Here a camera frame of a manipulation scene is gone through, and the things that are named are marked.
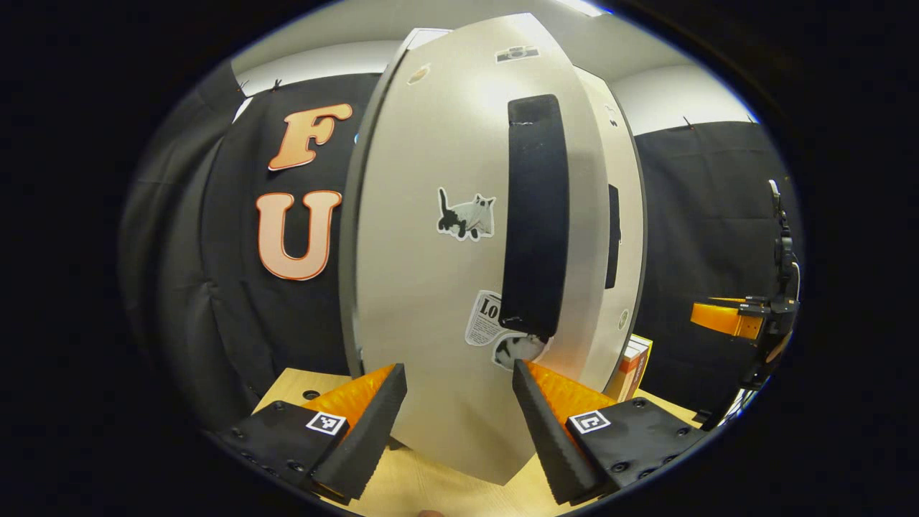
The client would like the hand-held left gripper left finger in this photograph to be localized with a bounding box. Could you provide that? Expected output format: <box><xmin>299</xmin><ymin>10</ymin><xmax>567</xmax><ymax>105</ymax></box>
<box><xmin>205</xmin><ymin>364</ymin><xmax>408</xmax><ymax>506</ymax></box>

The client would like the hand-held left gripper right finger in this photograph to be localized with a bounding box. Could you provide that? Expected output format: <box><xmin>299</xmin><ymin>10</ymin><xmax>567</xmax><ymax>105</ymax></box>
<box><xmin>512</xmin><ymin>360</ymin><xmax>719</xmax><ymax>507</ymax></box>

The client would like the white cabinet door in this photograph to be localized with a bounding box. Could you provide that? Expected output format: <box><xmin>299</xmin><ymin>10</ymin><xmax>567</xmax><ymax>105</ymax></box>
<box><xmin>574</xmin><ymin>68</ymin><xmax>647</xmax><ymax>392</ymax></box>
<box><xmin>339</xmin><ymin>13</ymin><xmax>611</xmax><ymax>485</ymax></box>

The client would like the white shoe cabinet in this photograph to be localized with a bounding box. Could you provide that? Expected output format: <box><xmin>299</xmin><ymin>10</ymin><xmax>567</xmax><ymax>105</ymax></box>
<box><xmin>339</xmin><ymin>13</ymin><xmax>647</xmax><ymax>485</ymax></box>

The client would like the black backdrop cloth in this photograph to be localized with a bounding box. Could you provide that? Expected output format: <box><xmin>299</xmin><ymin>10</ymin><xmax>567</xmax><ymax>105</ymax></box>
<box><xmin>118</xmin><ymin>61</ymin><xmax>381</xmax><ymax>432</ymax></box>
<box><xmin>635</xmin><ymin>118</ymin><xmax>801</xmax><ymax>424</ymax></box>

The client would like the small cardboard box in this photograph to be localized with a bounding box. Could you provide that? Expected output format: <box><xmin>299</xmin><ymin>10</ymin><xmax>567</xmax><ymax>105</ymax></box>
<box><xmin>607</xmin><ymin>334</ymin><xmax>654</xmax><ymax>403</ymax></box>

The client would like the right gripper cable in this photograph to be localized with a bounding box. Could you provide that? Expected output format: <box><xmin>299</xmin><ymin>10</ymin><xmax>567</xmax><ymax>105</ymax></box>
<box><xmin>718</xmin><ymin>388</ymin><xmax>755</xmax><ymax>426</ymax></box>

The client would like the black right door handle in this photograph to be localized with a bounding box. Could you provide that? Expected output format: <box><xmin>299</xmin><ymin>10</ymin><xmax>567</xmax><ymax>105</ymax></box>
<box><xmin>605</xmin><ymin>185</ymin><xmax>621</xmax><ymax>290</ymax></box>

